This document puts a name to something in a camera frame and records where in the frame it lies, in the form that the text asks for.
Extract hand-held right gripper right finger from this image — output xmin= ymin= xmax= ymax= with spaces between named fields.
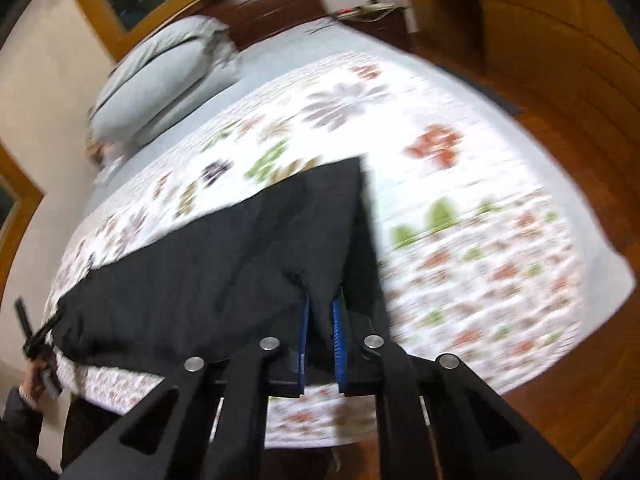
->
xmin=331 ymin=297 xmax=583 ymax=480

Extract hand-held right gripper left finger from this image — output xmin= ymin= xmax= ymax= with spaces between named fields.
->
xmin=60 ymin=295 xmax=311 ymax=480

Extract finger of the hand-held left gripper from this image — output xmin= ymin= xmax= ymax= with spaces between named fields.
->
xmin=14 ymin=298 xmax=36 ymax=346

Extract black pants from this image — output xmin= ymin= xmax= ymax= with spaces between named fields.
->
xmin=30 ymin=156 xmax=391 ymax=386

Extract person's left forearm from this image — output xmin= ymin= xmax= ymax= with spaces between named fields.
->
xmin=0 ymin=387 xmax=63 ymax=480

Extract person's left hand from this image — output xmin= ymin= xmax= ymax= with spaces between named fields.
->
xmin=20 ymin=362 xmax=51 ymax=409

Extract white floral bedspread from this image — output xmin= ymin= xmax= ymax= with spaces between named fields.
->
xmin=42 ymin=50 xmax=586 ymax=451

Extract grey pillow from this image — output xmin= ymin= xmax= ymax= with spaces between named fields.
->
xmin=90 ymin=45 xmax=241 ymax=142
xmin=107 ymin=15 xmax=236 ymax=91

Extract dark wooden nightstand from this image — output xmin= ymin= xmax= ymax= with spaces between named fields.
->
xmin=325 ymin=5 xmax=416 ymax=53

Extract dark wooden headboard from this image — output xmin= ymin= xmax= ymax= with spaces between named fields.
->
xmin=192 ymin=0 xmax=331 ymax=51

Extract white power strip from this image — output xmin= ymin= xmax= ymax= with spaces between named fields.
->
xmin=330 ymin=0 xmax=403 ymax=21

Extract wooden wardrobe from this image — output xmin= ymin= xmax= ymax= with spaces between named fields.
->
xmin=480 ymin=0 xmax=636 ymax=171

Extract wooden door frame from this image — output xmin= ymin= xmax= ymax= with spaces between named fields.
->
xmin=0 ymin=145 xmax=46 ymax=281

